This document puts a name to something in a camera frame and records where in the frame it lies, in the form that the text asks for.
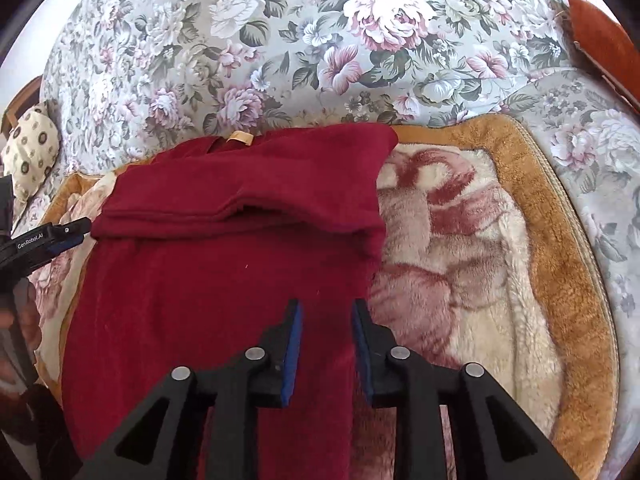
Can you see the orange brown folded cloth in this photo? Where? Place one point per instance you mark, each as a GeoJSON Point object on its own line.
{"type": "Point", "coordinates": [608, 47]}

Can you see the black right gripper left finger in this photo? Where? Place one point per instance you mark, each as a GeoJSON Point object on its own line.
{"type": "Point", "coordinates": [204, 424]}

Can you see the brown floral plush blanket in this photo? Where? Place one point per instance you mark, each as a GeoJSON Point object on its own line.
{"type": "Point", "coordinates": [482, 260]}

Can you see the left hand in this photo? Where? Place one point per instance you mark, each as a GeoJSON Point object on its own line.
{"type": "Point", "coordinates": [26, 317]}

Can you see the dark red garment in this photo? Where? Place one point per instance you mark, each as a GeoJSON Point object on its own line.
{"type": "Point", "coordinates": [199, 251]}

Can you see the cream dotted pillow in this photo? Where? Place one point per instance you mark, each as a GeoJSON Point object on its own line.
{"type": "Point", "coordinates": [31, 151]}

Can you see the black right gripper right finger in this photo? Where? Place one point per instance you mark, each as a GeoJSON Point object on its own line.
{"type": "Point", "coordinates": [439, 411]}

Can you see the floral bed sheet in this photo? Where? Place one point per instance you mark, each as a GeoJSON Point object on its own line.
{"type": "Point", "coordinates": [127, 79]}

